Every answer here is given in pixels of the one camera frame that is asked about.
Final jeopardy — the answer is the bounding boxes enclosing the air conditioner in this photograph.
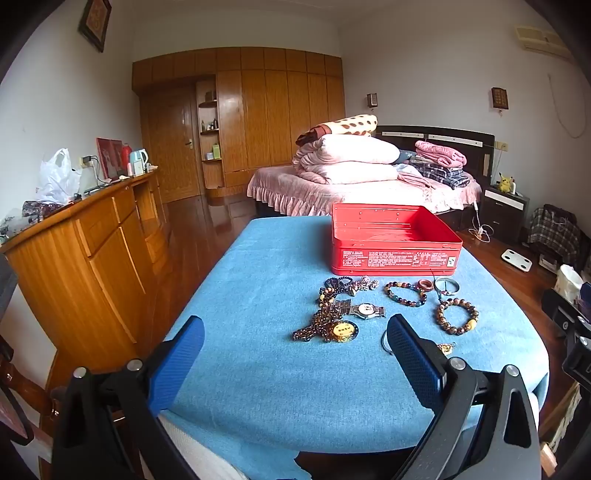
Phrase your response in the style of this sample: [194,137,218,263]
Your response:
[515,25,568,58]

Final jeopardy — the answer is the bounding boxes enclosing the multicolour bead bracelet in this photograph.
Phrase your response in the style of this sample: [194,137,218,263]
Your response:
[384,281,428,308]

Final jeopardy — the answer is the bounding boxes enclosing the silver wristwatch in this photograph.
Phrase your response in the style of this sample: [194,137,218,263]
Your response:
[330,300,386,320]

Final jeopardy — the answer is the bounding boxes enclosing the red tin box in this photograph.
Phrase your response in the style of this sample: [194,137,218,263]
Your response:
[331,202,463,277]

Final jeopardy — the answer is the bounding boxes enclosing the wooden wardrobe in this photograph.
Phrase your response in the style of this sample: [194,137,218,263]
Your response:
[131,46,347,204]

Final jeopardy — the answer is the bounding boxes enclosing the folded pink quilt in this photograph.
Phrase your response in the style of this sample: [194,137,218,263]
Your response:
[295,134,402,167]
[298,161,400,185]

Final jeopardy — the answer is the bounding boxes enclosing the red picture frame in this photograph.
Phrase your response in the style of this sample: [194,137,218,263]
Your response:
[96,137,124,181]

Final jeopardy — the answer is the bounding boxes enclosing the blue table cloth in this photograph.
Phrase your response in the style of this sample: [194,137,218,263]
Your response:
[159,215,550,480]

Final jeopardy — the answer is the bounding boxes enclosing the dark red bead bracelet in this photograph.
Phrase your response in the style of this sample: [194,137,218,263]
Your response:
[316,276,355,305]

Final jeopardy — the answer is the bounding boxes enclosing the white plastic bag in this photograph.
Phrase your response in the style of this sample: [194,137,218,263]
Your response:
[36,148,81,204]

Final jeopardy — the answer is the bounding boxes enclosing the wooden door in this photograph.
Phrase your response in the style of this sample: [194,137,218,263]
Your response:
[141,88,204,204]

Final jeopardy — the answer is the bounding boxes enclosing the folded plaid clothes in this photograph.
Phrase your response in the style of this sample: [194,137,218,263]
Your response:
[409,157,472,189]

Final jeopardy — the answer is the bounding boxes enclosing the light blue kettle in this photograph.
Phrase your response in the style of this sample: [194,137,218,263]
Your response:
[129,148,151,176]

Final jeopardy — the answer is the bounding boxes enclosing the framed wall picture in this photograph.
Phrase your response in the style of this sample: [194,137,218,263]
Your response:
[78,0,113,53]

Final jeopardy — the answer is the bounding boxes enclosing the pink cloth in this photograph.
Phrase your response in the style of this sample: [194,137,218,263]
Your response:
[396,165,437,190]

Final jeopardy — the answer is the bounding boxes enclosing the polka dot blanket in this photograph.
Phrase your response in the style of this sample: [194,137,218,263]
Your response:
[295,114,378,146]

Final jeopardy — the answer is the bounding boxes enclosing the dark floral pouch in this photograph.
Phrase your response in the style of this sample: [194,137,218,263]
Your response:
[23,198,70,220]

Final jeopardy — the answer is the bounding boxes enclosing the white paper bag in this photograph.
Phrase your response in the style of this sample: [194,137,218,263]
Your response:
[554,264,586,303]

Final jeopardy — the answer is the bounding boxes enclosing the dark nightstand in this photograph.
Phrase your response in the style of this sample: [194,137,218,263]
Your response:
[480,185,531,243]

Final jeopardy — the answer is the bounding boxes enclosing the garnet necklace with gold pendant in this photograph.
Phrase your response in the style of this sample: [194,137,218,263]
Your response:
[292,305,360,344]

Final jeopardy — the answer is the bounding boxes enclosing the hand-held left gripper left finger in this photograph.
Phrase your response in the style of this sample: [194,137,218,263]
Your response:
[51,316,205,480]

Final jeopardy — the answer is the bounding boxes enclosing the plaid bag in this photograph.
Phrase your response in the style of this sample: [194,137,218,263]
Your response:
[527,204,581,271]

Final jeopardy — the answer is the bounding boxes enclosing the wooden sideboard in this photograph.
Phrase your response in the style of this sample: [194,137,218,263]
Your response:
[0,166,169,402]

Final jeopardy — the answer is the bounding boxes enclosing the bed with pink cover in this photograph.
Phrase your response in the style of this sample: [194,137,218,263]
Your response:
[247,124,497,222]

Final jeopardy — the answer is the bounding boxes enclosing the brown bead bracelet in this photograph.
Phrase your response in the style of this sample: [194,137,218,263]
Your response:
[436,298,479,335]

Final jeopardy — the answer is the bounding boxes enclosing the white bathroom scale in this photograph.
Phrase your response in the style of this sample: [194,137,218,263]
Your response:
[502,249,535,272]

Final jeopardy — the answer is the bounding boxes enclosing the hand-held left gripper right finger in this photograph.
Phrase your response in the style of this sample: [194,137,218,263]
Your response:
[387,314,541,480]

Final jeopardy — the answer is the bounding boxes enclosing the folded pink clothes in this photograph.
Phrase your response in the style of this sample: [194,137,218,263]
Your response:
[414,140,468,169]

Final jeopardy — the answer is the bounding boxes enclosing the white wall cable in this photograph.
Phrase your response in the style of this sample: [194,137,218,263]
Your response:
[547,73,588,139]

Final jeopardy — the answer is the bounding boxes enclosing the silver chain necklace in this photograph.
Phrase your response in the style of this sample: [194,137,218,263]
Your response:
[348,275,377,296]

